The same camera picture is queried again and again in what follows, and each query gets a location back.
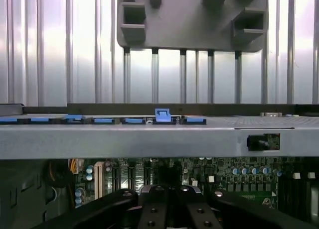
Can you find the white expansion slot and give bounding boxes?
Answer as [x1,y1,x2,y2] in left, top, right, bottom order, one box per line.
[93,161,103,200]

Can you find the blue card retention latch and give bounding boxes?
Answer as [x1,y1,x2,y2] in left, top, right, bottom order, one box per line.
[154,108,172,123]

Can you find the green motherboard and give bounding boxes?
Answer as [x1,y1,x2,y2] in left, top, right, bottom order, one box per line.
[67,156,319,215]

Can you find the dark grey PC case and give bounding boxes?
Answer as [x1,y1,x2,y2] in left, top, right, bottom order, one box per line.
[0,103,319,229]

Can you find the grey parts rack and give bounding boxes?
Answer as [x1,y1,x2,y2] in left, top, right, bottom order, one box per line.
[116,0,269,53]

